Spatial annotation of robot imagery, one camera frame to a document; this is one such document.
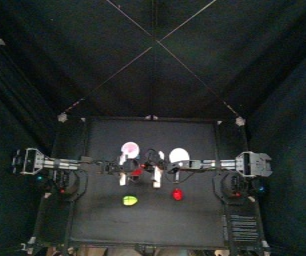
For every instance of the small red toy piece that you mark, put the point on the small red toy piece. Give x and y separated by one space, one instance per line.
136 172

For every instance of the white rectangular block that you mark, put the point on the white rectangular block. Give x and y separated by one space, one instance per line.
156 178

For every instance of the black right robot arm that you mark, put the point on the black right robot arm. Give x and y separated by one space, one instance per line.
202 163

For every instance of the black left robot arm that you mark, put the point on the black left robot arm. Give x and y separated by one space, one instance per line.
61 163

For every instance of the pink toy plate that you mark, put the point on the pink toy plate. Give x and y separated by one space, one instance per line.
130 149

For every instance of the white toy plate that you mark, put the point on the white toy plate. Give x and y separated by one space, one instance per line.
178 155

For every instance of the yellow-green toy fruit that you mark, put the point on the yellow-green toy fruit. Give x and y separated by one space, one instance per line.
129 200

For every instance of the thin grey stick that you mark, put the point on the thin grey stick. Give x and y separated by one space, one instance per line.
176 177

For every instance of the red toy fruit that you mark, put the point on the red toy fruit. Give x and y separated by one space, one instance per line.
177 194

